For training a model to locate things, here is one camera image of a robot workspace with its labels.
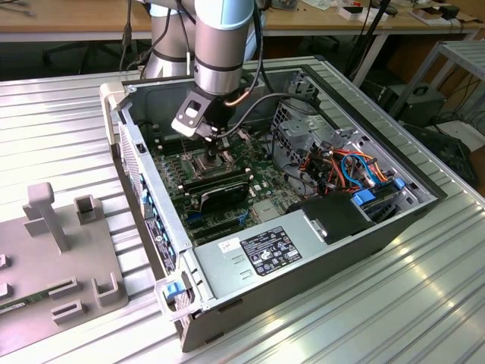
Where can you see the black plastic shroud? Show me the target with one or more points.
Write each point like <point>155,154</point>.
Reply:
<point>333,216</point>

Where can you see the silver CPU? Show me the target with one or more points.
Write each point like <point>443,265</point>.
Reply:
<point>204,164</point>

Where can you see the silver chipset heatsink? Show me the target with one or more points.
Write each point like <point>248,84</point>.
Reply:
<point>267,211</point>

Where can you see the blue disk carrier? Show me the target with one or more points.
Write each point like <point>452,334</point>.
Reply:
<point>363,199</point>

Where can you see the open grey PC case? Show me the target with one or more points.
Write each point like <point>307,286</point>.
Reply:
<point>265,303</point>

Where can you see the black RAM slot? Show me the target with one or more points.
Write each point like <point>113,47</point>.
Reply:
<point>174,151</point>
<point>197,189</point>
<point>170,146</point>
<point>166,142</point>
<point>163,138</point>
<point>216,178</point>

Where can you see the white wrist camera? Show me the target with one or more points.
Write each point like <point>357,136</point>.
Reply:
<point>183,127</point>

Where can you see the green RAM stick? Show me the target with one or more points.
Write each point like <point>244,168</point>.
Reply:
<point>19,303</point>

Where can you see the CPU socket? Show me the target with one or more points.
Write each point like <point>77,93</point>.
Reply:
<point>195,171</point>

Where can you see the green motherboard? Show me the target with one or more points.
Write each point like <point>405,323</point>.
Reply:
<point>265,182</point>

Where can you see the black flat panel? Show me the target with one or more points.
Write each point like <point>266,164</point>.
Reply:
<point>447,155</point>

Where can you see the grey plastic parts rack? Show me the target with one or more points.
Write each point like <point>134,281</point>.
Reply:
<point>38,265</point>

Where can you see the grey slatted metal table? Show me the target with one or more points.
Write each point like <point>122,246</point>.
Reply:
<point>466,53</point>

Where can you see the wooden desk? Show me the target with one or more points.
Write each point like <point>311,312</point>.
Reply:
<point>310,19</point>
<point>76,17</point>

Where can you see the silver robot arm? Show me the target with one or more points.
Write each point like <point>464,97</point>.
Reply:
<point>218,57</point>

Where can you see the black graphics card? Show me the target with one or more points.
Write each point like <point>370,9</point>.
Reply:
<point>223,197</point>

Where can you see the black box device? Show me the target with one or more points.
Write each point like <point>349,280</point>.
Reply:
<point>417,106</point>

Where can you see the grey power supply unit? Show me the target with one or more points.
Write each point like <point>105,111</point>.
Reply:
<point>227,273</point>

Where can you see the silver metal drive cage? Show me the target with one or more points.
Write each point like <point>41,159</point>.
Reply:
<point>299,127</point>

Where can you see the white box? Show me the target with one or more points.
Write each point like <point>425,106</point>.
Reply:
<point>350,15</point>

